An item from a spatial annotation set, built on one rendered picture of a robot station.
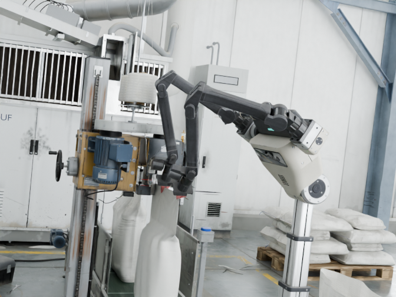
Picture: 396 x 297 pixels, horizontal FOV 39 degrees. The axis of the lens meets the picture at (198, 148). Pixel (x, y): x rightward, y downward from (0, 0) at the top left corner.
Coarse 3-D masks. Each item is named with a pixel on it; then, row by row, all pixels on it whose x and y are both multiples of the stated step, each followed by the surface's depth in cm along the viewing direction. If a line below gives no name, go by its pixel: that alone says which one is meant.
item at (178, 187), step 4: (180, 180) 276; (172, 184) 280; (176, 184) 280; (180, 184) 276; (176, 188) 279; (180, 188) 277; (184, 188) 276; (188, 188) 277; (192, 188) 282; (176, 192) 277; (180, 192) 278; (184, 192) 279; (188, 192) 280; (192, 192) 280
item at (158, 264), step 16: (160, 192) 315; (160, 208) 313; (176, 208) 287; (160, 224) 310; (176, 224) 285; (144, 240) 314; (160, 240) 297; (176, 240) 297; (144, 256) 308; (160, 256) 294; (176, 256) 297; (144, 272) 306; (160, 272) 295; (176, 272) 298; (144, 288) 304; (160, 288) 295; (176, 288) 299
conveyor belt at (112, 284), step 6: (114, 276) 371; (114, 282) 359; (120, 282) 360; (126, 282) 361; (108, 288) 346; (114, 288) 347; (120, 288) 348; (126, 288) 349; (132, 288) 351; (108, 294) 335; (114, 294) 336; (120, 294) 337; (126, 294) 338; (132, 294) 339
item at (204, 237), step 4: (200, 232) 321; (204, 232) 321; (208, 232) 321; (212, 232) 322; (200, 236) 321; (204, 236) 321; (208, 236) 322; (212, 236) 322; (200, 240) 321; (204, 240) 321; (208, 240) 322; (212, 240) 323
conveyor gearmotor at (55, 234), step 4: (68, 228) 485; (52, 232) 475; (56, 232) 465; (60, 232) 466; (68, 232) 479; (52, 236) 471; (56, 236) 462; (60, 236) 461; (64, 236) 483; (68, 236) 476; (52, 240) 467; (56, 240) 459; (60, 240) 460; (64, 240) 461; (52, 244) 477; (56, 244) 459; (60, 244) 460; (64, 244) 462
